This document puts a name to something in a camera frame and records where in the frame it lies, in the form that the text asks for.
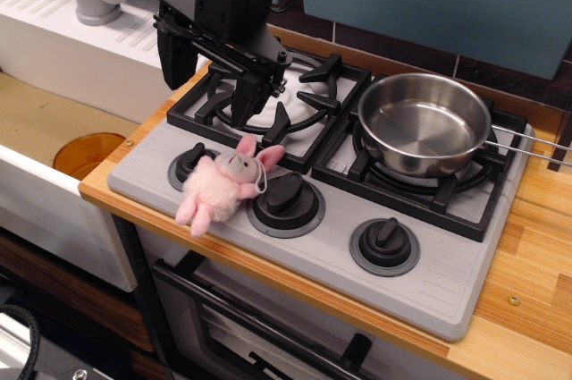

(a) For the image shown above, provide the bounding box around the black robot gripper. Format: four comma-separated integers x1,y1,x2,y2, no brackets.
155,0,293,129

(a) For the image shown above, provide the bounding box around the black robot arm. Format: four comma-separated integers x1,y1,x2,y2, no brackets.
155,0,293,129

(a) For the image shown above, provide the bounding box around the stainless steel pot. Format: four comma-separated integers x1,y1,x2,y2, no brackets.
357,73,558,179

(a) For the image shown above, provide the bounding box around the left black burner grate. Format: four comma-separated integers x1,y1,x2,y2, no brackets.
167,50,370,173

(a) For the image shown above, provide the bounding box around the black burner grate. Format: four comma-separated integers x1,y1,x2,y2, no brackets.
167,50,370,173
312,93,527,241

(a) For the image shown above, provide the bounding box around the left black stove knob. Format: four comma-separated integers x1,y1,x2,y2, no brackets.
167,142,219,192

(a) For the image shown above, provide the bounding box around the black stove knob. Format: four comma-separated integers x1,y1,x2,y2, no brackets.
349,217,421,277
247,172,326,239
167,142,219,192

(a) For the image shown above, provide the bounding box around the pink plush bunny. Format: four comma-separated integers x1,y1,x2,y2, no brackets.
174,134,285,237

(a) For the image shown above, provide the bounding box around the white toy sink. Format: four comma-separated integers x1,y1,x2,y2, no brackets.
0,0,211,294

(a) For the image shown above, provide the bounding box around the middle black stove knob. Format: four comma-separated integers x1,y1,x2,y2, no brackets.
247,172,326,239

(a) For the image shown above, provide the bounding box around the orange plastic cup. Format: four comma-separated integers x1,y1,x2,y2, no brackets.
53,132,125,181

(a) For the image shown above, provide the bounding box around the right black stove knob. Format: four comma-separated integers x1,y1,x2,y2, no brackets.
349,217,421,277

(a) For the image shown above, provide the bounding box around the toy oven door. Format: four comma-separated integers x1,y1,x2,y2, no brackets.
152,252,404,379

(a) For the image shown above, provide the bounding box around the right black burner grate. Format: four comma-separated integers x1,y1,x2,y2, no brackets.
312,93,527,241

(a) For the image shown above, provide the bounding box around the grey toy stove top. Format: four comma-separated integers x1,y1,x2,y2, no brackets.
106,49,536,342

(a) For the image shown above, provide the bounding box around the black braided cable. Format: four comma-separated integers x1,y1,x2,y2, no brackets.
0,303,42,380

